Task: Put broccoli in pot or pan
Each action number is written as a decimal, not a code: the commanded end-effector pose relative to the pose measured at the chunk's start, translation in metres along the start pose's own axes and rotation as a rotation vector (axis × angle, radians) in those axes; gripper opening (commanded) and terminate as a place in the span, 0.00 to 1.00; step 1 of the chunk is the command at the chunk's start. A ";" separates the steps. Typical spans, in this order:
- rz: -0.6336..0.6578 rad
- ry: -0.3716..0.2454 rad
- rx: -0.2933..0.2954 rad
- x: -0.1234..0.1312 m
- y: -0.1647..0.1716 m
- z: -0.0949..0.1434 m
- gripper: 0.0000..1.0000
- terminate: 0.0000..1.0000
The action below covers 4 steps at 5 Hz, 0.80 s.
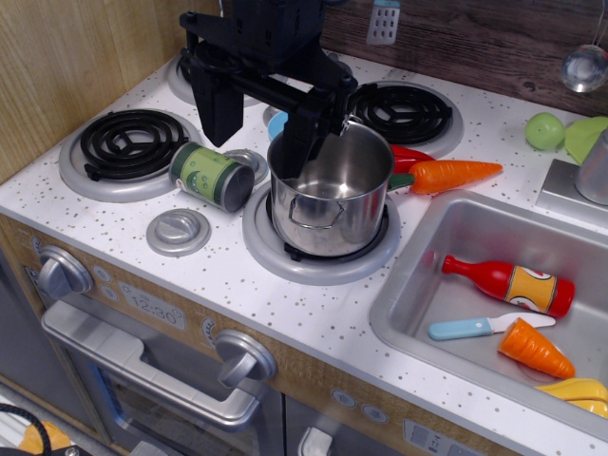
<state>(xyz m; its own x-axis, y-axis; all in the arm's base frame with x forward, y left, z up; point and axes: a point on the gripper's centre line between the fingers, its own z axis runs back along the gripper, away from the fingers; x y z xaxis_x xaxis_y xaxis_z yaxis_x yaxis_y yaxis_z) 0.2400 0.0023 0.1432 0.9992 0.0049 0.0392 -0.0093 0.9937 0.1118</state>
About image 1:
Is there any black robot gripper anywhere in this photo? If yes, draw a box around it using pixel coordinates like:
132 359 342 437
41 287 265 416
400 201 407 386
180 1 357 179

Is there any stainless steel pot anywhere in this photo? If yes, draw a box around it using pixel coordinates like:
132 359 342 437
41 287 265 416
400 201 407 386
267 122 394 257

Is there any blue toy bowl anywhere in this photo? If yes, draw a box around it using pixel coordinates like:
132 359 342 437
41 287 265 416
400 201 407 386
267 111 289 141

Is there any silver stovetop knob middle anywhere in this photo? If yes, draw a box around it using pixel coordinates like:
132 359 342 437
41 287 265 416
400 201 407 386
224 148 269 185

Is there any silver stovetop knob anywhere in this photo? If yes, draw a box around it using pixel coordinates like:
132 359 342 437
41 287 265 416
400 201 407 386
146 209 212 257
224 148 269 185

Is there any back left black burner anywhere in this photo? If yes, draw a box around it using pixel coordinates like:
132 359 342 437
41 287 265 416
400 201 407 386
165 52 264 110

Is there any black burner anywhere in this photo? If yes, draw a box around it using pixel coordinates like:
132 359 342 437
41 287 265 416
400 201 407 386
349 81 465 159
165 52 264 110
59 109 202 203

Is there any green toy can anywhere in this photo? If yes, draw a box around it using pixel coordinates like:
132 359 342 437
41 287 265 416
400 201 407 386
169 142 255 213

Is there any back right black burner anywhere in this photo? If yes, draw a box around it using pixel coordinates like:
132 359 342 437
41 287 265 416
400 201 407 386
349 81 465 159

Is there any front left black burner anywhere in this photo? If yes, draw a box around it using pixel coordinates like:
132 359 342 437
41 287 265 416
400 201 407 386
59 109 202 203

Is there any silver stovetop knob front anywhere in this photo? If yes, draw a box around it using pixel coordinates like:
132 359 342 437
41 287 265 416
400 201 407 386
146 209 212 257

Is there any red toy pepper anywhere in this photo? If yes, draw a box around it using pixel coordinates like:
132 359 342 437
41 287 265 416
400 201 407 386
390 144 434 175

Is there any whole orange toy carrot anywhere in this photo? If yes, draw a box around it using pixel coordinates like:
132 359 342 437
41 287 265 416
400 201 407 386
389 161 503 195

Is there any oven clock display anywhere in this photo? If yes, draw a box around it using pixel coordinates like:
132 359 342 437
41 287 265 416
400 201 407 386
118 281 186 332

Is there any silver sink basin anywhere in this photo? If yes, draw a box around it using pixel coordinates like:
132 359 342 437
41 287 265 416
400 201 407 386
370 190 607 441

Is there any right silver oven knob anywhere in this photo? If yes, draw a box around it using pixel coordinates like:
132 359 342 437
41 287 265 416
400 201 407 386
215 329 277 389

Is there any silver oven knob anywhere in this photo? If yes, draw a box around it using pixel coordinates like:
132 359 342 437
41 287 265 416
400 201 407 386
38 245 94 299
215 329 277 389

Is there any left silver oven knob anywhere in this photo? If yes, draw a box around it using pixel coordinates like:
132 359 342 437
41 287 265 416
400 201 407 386
38 245 94 299

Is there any green toy apple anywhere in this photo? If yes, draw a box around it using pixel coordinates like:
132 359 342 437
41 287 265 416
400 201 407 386
524 112 565 151

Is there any light green toy leaf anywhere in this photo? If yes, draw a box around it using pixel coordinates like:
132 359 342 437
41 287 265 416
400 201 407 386
564 116 608 164

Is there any silver hanging ladle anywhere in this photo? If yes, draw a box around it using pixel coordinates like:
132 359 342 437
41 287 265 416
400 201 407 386
560 0 607 93

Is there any red toy ketchup bottle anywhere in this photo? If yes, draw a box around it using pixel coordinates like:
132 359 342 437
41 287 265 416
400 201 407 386
442 256 576 318

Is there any silver toy faucet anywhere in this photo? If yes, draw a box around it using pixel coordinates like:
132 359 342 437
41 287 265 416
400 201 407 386
535 130 608 220

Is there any orange carrot half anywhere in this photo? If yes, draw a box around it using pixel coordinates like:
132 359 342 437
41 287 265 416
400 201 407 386
497 318 577 379

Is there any yellow toy banana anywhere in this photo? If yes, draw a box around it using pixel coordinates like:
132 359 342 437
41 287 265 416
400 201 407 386
536 378 607 418

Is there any front right burner ring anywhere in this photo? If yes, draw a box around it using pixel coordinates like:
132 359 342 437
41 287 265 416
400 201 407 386
241 180 403 287

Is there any silver oven door handle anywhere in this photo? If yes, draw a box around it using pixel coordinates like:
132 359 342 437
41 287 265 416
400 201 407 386
42 301 259 431

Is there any blue handled toy knife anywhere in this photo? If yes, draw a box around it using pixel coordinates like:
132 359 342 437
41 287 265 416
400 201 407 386
427 313 556 341

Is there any silver cabinet door handle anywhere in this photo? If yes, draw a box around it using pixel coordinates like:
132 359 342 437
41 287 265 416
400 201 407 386
297 427 333 456

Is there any black cable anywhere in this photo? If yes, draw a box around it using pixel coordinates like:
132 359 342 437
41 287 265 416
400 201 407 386
0 402 51 456

